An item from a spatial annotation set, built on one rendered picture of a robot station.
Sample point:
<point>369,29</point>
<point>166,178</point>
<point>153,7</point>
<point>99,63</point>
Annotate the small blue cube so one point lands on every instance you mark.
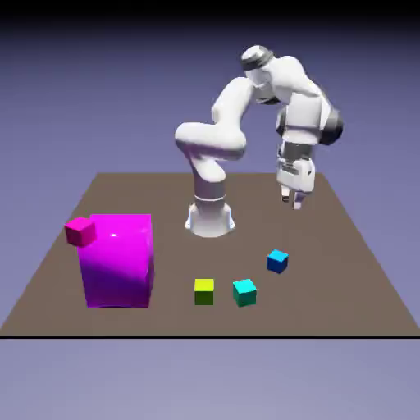
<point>277,261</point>

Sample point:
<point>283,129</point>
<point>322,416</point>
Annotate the small teal cube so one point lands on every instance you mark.
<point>244,292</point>

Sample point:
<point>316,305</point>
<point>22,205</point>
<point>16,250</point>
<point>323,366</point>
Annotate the small yellow cube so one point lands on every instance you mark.
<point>204,290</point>

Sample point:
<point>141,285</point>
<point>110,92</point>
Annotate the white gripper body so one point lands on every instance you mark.
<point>293,174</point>

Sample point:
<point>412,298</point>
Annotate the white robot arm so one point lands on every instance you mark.
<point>210,137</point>

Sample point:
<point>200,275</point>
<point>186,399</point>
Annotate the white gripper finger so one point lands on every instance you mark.
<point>285,193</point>
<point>298,200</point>

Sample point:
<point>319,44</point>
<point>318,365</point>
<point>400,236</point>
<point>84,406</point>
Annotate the small pink cube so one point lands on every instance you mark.
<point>80,231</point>

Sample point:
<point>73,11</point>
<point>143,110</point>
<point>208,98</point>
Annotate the large magenta box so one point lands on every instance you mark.
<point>121,262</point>

